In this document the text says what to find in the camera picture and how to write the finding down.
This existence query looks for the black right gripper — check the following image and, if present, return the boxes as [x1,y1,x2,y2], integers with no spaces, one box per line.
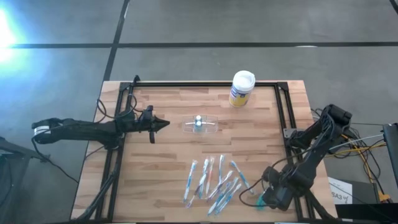
[262,166,295,212]

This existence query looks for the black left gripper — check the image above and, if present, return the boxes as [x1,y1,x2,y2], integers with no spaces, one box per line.
[136,105,171,144]

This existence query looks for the clear plastic pouch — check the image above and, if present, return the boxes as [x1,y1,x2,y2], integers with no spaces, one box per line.
[181,114,219,134]

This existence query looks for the orange white toothbrush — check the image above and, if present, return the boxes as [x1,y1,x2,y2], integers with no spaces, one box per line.
[205,156,215,197]

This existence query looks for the white paper label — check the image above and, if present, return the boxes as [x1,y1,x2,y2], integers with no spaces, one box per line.
[328,176,354,205]

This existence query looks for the black equipment box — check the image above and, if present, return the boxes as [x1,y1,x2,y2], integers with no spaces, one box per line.
[334,179,398,224]

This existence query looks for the yellow white wipes canister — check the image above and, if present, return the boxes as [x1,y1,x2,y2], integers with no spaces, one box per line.
[228,70,256,109]

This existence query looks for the black flat screen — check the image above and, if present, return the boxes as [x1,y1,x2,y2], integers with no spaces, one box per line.
[382,123,398,190]

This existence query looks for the black side table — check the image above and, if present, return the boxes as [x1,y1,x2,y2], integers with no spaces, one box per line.
[0,136,51,224]

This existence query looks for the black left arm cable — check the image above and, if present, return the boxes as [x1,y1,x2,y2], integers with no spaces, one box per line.
[95,92,139,121]

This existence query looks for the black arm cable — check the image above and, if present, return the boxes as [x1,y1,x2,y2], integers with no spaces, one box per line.
[95,92,139,121]
[238,177,277,208]

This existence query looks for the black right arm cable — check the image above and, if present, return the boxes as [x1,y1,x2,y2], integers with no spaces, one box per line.
[238,177,277,208]

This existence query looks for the grey metal base plate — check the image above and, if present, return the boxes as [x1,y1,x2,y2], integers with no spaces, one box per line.
[283,127,304,138]

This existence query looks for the yellow cable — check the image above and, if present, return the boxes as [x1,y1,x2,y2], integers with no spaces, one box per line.
[322,142,386,195]

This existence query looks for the white cable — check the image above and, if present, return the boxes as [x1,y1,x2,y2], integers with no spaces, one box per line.
[328,134,385,152]

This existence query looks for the black aluminium table frame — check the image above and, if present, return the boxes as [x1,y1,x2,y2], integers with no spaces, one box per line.
[71,74,338,223]

